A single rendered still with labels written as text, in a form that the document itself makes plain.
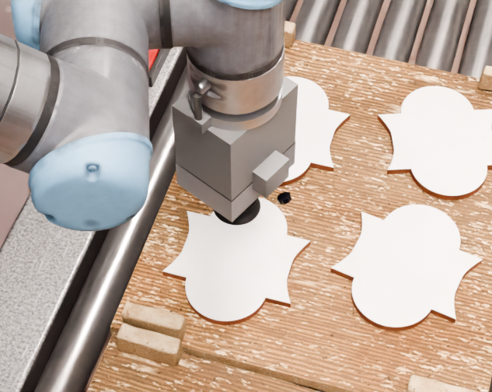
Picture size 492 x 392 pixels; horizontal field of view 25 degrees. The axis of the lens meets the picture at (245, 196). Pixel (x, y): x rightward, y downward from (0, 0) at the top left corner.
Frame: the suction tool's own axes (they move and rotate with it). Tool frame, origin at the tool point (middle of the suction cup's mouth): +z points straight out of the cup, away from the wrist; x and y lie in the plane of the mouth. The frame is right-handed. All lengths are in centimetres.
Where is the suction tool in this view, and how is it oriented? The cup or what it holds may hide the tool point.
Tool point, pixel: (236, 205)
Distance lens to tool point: 102.6
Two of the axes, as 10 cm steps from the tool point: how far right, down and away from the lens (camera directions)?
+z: 0.0, 6.0, 8.0
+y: 6.5, -6.1, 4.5
